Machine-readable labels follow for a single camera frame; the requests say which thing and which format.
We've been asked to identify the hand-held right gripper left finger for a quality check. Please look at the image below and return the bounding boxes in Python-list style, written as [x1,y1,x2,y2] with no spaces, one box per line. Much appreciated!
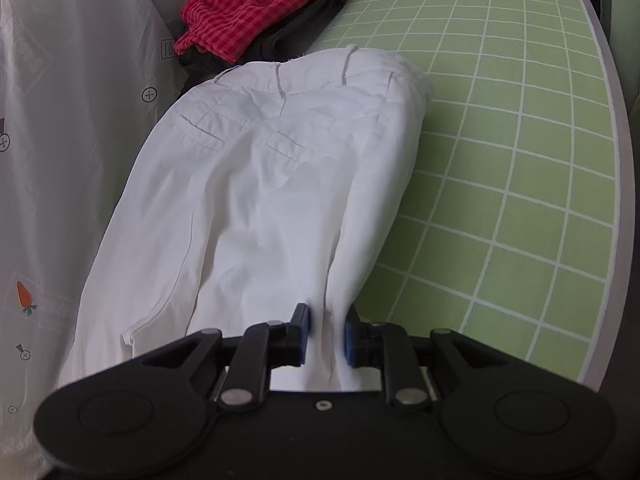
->
[142,302,312,414]

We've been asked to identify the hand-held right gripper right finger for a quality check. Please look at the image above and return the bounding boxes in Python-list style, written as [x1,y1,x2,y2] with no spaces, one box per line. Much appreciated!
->
[342,304,506,408]

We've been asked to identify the white pants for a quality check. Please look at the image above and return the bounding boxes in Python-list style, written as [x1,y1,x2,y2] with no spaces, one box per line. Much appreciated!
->
[58,45,434,392]

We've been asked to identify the green grid cutting mat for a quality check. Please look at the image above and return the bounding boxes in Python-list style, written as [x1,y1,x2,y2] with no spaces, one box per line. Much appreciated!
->
[300,0,623,386]

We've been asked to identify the white carrot print blanket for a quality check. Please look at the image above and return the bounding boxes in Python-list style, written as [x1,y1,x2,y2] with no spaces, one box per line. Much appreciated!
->
[0,0,193,476]

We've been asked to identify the black garment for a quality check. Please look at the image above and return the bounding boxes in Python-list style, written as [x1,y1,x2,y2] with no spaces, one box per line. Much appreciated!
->
[178,0,348,81]

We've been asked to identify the red checkered garment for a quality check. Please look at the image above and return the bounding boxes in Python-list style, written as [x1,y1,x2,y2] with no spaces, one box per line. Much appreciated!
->
[175,0,352,60]

